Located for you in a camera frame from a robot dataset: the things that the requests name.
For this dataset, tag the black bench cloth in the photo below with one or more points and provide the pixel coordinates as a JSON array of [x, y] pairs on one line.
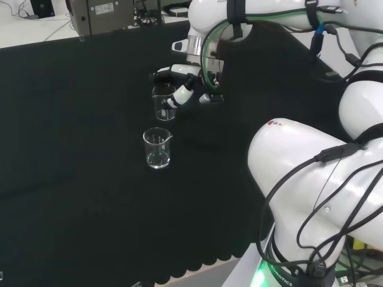
[[74, 155]]

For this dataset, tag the clear glass beaker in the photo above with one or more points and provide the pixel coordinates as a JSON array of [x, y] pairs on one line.
[[164, 109], [157, 149]]

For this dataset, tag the grey metal cabinet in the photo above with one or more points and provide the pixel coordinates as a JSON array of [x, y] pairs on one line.
[[101, 15]]

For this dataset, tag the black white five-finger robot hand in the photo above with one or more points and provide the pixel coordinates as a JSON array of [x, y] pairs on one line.
[[185, 94]]

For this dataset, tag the clear tape piece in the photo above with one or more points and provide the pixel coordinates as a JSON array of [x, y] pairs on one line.
[[1, 275]]

